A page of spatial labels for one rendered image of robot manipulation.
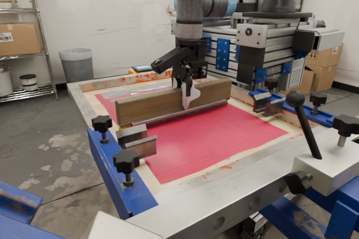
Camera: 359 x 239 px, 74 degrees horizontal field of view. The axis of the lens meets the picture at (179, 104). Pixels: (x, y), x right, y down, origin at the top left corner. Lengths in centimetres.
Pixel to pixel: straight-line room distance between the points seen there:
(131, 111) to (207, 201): 39
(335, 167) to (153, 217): 27
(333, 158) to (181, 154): 32
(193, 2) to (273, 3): 58
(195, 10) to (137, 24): 378
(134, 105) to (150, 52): 394
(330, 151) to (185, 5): 47
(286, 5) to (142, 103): 78
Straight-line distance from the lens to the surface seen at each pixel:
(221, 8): 74
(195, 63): 70
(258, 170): 42
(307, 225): 54
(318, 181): 41
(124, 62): 442
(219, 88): 82
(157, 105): 69
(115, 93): 100
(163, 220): 33
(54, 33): 414
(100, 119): 54
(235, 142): 65
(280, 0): 118
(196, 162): 57
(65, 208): 194
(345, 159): 44
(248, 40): 109
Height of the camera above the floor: 129
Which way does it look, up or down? 23 degrees down
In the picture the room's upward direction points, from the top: straight up
